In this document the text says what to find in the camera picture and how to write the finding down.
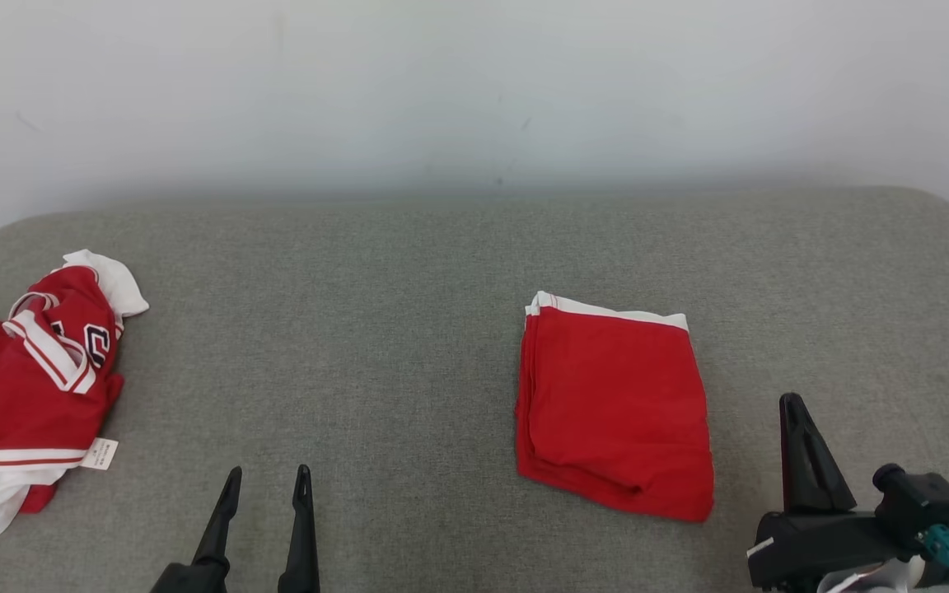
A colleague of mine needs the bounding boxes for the red shorts white waistband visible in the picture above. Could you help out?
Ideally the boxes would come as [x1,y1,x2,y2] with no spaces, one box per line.
[514,291,716,522]

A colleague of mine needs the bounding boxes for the red basketball jersey white sleeves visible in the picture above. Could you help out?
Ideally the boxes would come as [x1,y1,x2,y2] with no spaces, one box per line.
[0,250,150,536]

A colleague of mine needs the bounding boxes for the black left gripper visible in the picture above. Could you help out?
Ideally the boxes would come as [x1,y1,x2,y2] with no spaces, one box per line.
[149,464,320,593]

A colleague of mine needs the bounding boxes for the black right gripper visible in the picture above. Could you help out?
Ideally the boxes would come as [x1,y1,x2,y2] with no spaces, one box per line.
[746,393,920,593]

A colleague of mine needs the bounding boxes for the grey fabric sofa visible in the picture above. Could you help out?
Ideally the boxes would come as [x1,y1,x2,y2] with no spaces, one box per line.
[0,185,949,593]

